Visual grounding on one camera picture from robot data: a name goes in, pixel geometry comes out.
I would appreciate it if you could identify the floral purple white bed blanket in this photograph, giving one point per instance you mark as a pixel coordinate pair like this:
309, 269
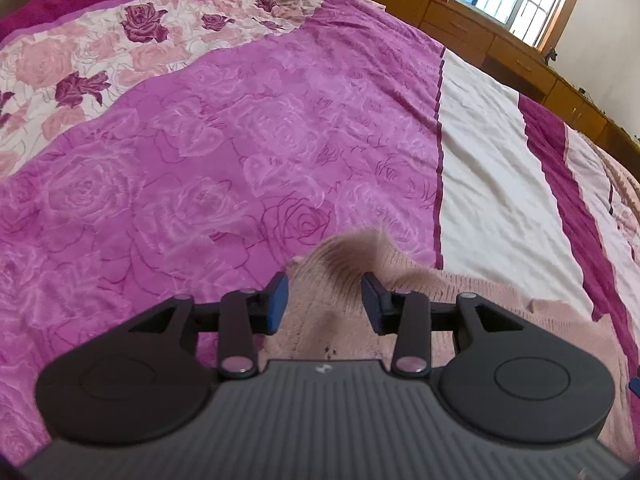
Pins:
200, 160

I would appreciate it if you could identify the long wooden cabinet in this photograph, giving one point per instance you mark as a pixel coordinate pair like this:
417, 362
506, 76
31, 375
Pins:
500, 45

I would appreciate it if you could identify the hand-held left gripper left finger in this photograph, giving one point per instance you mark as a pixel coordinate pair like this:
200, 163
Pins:
278, 304

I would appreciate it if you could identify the pink textured pillow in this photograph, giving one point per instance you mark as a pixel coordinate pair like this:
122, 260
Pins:
622, 175

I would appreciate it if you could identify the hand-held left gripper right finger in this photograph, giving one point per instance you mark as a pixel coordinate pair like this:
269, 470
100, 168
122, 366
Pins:
372, 305

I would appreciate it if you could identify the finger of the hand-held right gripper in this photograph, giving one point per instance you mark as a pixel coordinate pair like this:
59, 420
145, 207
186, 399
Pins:
636, 386

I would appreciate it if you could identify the pink knitted sweater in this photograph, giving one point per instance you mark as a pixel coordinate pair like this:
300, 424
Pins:
550, 320

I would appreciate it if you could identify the small dark windowsill object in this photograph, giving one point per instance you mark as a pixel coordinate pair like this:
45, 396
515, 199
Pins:
551, 55

